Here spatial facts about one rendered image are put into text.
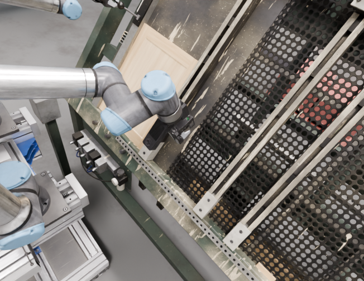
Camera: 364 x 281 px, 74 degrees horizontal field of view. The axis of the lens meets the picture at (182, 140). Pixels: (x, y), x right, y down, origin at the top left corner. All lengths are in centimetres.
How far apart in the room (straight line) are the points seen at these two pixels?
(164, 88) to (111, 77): 17
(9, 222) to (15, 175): 16
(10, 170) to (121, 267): 131
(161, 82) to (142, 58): 86
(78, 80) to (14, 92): 13
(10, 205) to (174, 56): 95
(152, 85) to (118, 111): 10
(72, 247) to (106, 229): 33
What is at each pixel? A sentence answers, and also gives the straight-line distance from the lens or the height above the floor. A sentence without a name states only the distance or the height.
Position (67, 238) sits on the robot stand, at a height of 21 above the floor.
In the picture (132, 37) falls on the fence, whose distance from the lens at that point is 147.
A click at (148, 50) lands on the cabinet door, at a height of 127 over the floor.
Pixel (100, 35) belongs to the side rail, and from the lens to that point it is 166.
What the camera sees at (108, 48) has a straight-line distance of 168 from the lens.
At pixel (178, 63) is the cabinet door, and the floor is 130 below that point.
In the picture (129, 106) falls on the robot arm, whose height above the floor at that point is 158.
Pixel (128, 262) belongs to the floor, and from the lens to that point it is 203.
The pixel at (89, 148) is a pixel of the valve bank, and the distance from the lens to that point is 154.
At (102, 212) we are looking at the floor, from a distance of 216.
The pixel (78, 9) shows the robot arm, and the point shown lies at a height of 150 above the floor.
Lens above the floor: 198
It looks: 49 degrees down
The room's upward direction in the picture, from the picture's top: 17 degrees clockwise
